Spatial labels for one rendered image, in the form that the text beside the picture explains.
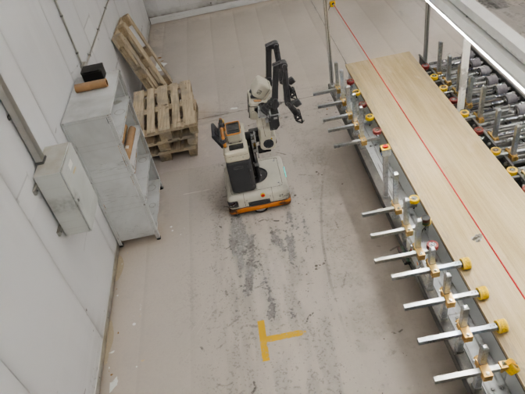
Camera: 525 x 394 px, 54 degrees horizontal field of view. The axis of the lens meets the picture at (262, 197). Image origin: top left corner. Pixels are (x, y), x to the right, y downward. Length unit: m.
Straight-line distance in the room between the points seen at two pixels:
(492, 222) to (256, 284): 2.12
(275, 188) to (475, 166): 1.99
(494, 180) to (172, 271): 3.02
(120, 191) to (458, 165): 3.09
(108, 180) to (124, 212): 0.41
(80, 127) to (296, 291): 2.41
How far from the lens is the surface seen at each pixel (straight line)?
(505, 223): 4.03
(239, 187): 5.29
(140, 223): 5.43
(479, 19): 3.07
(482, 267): 3.71
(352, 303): 4.59
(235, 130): 5.18
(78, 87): 5.21
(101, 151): 4.91
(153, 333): 4.78
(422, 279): 3.85
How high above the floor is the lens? 3.65
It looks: 40 degrees down
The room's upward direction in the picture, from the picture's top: 12 degrees counter-clockwise
